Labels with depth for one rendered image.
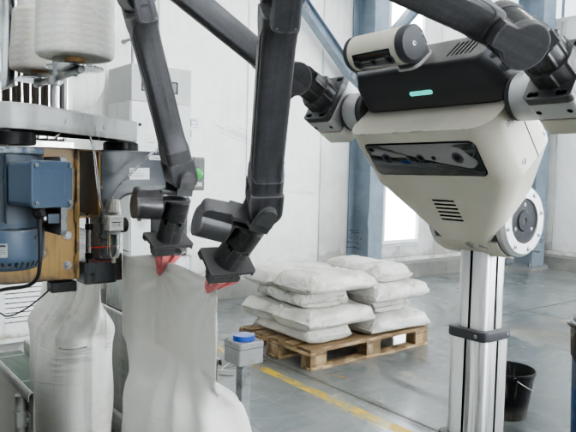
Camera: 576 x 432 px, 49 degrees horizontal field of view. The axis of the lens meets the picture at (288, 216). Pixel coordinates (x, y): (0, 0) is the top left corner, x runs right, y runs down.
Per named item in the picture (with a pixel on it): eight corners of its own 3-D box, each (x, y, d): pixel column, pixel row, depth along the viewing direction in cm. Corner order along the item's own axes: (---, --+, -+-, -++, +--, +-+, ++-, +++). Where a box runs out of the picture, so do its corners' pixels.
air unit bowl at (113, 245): (122, 258, 155) (122, 233, 154) (110, 259, 153) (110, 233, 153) (117, 257, 157) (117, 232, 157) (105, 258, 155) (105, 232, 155)
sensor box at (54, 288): (76, 291, 155) (76, 280, 155) (51, 293, 151) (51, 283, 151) (71, 288, 158) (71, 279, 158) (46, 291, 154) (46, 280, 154)
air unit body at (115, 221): (128, 263, 155) (128, 199, 154) (109, 264, 153) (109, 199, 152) (120, 261, 159) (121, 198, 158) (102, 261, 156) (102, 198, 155)
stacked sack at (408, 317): (434, 328, 493) (435, 309, 492) (372, 340, 452) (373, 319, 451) (393, 318, 527) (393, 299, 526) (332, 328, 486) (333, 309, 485)
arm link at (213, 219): (281, 213, 109) (273, 184, 116) (219, 195, 104) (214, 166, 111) (252, 263, 115) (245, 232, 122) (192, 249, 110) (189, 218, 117)
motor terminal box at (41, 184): (75, 218, 129) (74, 161, 129) (33, 221, 120) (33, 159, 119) (46, 216, 133) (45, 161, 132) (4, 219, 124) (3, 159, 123)
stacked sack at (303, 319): (379, 323, 456) (379, 303, 455) (308, 336, 413) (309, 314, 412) (338, 312, 488) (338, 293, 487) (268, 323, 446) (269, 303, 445)
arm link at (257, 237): (270, 236, 114) (267, 213, 118) (235, 226, 111) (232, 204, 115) (253, 260, 118) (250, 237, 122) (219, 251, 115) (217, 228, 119)
